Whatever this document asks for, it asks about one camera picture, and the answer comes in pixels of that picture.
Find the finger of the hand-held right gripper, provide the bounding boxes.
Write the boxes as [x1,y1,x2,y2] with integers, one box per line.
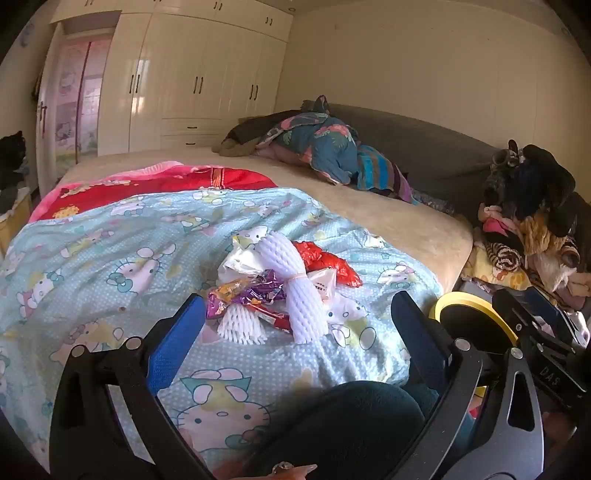
[492,287,591,347]

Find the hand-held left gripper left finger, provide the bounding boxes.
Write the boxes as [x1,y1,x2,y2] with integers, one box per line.
[50,293,213,480]

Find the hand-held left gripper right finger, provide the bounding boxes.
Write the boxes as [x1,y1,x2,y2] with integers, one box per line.
[392,291,546,480]

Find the yellow-rimmed black trash bin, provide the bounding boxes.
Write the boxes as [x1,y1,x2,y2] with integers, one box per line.
[428,295,520,402]

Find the small white foam fruit net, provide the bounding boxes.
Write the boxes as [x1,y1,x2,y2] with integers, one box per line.
[217,305,271,344]

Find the purple snack wrapper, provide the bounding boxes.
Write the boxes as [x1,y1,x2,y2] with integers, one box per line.
[206,270,289,319]

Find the white plastic bag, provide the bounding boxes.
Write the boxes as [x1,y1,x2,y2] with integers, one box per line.
[217,233,266,282]

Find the red strip wrapper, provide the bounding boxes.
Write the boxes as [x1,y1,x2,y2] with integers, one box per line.
[252,307,293,332]

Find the small white wrapper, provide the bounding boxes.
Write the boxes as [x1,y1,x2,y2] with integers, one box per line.
[308,268,338,303]

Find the red plastic bag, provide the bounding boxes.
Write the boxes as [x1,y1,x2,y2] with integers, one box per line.
[292,240,362,288]

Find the large white foam fruit net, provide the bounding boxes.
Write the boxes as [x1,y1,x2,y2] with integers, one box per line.
[256,232,329,344]

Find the person's left hand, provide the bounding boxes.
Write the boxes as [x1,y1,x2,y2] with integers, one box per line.
[215,464,319,480]

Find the yellow cartoon blanket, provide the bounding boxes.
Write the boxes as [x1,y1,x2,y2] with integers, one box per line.
[461,242,536,292]

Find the white fuzzy garment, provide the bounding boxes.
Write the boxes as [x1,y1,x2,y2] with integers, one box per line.
[538,249,580,291]

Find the zebra striped cloth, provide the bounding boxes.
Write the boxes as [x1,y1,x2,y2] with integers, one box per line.
[485,242,525,272]

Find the yellow knitted garment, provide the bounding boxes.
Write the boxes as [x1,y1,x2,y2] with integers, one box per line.
[519,215,561,257]

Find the pink garment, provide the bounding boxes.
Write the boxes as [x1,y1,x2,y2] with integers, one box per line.
[478,203,520,236]

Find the light blue cartoon blanket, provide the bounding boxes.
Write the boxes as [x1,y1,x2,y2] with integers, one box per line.
[0,187,444,480]

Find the dark patterned cloth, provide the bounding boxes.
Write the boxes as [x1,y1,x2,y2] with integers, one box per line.
[409,187,455,215]

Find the beige bed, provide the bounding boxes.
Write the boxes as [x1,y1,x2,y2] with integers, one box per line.
[60,148,475,296]

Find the red blanket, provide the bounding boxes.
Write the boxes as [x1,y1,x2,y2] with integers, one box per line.
[51,167,278,220]

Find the striped blanket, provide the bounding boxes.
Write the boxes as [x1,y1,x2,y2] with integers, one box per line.
[355,144,416,204]

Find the pink blanket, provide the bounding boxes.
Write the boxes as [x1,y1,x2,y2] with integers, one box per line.
[30,161,185,222]

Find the grey headboard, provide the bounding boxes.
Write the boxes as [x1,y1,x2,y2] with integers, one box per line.
[323,104,509,227]

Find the small cabinet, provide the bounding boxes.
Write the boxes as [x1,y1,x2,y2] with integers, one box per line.
[0,189,33,259]

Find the blue floral quilt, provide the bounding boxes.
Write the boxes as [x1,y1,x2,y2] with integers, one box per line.
[256,95,361,185]

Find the dark olive clothes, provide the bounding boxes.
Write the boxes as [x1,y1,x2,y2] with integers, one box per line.
[212,111,301,158]

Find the black plush toy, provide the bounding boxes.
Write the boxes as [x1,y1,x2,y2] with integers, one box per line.
[0,130,27,190]

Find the pink cartoon door curtain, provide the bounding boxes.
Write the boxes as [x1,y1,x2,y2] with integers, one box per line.
[55,39,114,160]

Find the white door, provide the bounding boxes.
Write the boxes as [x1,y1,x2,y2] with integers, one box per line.
[36,23,63,185]

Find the cream glossy wardrobe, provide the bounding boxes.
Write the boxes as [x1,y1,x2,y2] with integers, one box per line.
[51,0,294,155]

